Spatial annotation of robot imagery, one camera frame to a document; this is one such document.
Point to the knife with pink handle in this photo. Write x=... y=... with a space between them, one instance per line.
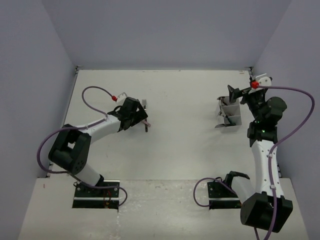
x=146 y=123

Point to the knife with teal handle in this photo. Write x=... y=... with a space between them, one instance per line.
x=230 y=122

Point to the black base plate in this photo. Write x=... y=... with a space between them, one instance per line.
x=221 y=198
x=90 y=198

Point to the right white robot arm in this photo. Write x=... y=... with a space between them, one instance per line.
x=263 y=205

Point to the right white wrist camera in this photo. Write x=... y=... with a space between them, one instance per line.
x=262 y=80

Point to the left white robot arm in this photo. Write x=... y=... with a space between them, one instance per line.
x=71 y=147

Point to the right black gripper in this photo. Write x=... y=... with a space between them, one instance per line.
x=233 y=93

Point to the knife with dark handle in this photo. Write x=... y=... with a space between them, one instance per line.
x=221 y=126

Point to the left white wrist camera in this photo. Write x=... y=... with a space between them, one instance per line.
x=121 y=98

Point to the fork with dark handle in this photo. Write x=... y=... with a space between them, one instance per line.
x=144 y=105

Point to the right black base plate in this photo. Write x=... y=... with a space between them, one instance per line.
x=221 y=198

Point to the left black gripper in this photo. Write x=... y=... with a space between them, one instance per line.
x=140 y=115

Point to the white divided utensil container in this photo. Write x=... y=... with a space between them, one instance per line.
x=233 y=110

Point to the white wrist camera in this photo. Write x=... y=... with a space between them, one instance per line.
x=262 y=80
x=121 y=98

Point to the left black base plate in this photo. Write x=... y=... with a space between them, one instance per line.
x=90 y=198

